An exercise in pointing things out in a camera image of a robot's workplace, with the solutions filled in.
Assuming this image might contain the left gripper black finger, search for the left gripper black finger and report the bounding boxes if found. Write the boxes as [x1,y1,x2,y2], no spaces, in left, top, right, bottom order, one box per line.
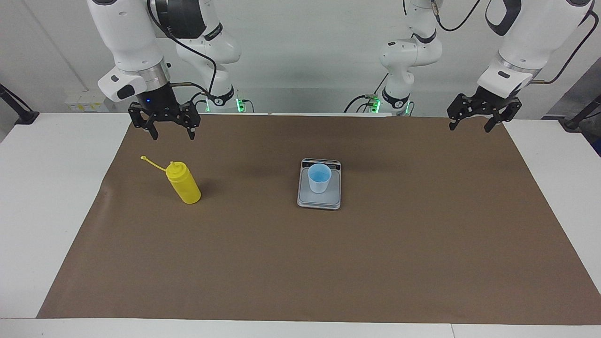
[486,100,523,133]
[447,94,476,131]

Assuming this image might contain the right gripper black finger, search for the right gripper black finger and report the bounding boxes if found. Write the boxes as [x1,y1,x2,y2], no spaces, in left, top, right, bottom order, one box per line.
[178,102,201,140]
[128,103,159,140]

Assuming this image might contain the yellow squeeze bottle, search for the yellow squeeze bottle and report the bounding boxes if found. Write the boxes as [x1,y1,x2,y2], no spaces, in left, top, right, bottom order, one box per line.
[140,155,202,205]

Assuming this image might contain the light blue plastic cup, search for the light blue plastic cup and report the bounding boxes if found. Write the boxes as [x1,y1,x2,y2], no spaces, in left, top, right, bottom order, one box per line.
[308,163,332,194]

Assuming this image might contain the silver digital kitchen scale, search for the silver digital kitchen scale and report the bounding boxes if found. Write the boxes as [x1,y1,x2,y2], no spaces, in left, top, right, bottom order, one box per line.
[297,158,342,210]

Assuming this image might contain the black clamp stand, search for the black clamp stand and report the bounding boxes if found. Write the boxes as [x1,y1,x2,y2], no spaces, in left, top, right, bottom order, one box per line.
[0,84,39,125]
[559,94,601,131]

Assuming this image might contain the brown paper table mat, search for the brown paper table mat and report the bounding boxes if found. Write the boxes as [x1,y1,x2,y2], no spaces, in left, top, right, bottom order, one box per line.
[37,113,601,325]

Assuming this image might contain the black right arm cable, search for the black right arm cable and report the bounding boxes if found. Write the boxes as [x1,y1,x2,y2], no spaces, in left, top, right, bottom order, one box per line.
[148,0,219,101]

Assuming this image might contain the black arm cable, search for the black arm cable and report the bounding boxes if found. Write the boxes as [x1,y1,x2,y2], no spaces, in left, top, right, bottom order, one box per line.
[148,0,219,101]
[531,9,598,85]

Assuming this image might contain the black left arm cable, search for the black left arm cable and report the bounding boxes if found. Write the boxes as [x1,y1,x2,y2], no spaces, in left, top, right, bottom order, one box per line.
[531,9,598,85]

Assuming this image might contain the white wall socket box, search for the white wall socket box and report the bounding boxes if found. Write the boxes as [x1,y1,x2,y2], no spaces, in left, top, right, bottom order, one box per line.
[65,90,109,112]

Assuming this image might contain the black cable with metal plug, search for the black cable with metal plug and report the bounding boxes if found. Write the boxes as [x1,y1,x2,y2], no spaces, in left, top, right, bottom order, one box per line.
[430,0,478,30]

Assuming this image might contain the black base power cable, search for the black base power cable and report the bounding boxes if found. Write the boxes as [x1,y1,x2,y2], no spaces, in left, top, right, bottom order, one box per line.
[344,73,390,113]

